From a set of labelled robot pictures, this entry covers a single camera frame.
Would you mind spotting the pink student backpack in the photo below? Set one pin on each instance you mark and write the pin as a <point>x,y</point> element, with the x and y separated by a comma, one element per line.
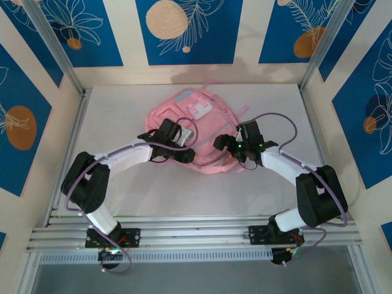
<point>211,128</point>

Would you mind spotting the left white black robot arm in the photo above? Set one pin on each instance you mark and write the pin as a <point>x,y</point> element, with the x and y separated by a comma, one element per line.
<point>128,156</point>

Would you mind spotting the black controller board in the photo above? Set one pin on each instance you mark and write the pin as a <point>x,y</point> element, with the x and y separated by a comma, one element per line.
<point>280,257</point>
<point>105,254</point>

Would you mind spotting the aluminium frame side rail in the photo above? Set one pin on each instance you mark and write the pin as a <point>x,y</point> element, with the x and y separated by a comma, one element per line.
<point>70,147</point>
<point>315,122</point>

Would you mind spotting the aluminium frame cross rails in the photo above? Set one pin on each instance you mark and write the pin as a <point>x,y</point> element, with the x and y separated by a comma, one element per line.
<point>196,232</point>

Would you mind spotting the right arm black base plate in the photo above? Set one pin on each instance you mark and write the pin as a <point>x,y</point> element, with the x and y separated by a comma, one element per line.
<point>257,234</point>

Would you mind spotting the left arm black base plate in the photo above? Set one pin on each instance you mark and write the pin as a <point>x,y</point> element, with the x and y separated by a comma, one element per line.
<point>133,237</point>

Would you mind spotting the aluminium frame corner post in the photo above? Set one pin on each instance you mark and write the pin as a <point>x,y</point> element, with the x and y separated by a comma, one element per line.
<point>325,46</point>
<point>55,46</point>

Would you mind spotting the aluminium frame leg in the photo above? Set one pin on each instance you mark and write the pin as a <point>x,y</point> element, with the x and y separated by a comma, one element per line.
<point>361,269</point>
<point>27,272</point>

